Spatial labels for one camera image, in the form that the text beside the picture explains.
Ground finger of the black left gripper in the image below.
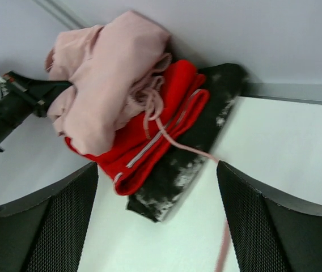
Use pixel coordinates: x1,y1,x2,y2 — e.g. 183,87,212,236
23,77,73,117

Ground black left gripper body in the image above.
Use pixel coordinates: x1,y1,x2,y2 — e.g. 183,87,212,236
0,71,50,152

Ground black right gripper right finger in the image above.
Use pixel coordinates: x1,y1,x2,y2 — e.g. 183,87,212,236
217,161,322,272

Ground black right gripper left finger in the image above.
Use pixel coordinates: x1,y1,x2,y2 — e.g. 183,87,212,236
0,163,98,271

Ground light pink trousers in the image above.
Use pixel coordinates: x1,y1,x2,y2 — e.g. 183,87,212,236
45,10,231,272

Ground folded black patterned trousers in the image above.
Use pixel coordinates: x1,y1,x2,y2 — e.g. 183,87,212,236
126,63,248,223

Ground folded red trousers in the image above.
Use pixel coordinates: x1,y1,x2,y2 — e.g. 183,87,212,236
63,60,210,196

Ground left aluminium frame post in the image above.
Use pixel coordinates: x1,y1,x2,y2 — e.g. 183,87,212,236
33,0,89,30

